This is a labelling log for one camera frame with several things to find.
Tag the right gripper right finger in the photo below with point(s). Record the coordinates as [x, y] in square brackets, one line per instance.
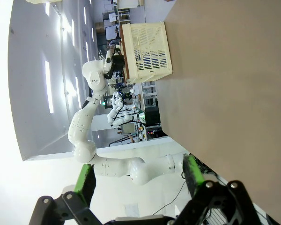
[194, 173]

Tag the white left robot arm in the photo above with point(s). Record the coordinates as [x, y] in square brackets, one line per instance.
[84, 126]

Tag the background monitor screen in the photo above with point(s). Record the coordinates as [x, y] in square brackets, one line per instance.
[128, 128]

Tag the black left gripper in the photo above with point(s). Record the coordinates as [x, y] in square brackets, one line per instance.
[118, 63]

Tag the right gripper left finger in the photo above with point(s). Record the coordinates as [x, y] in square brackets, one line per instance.
[84, 185]

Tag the white background robot arms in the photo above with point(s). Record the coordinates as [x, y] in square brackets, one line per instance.
[117, 110]

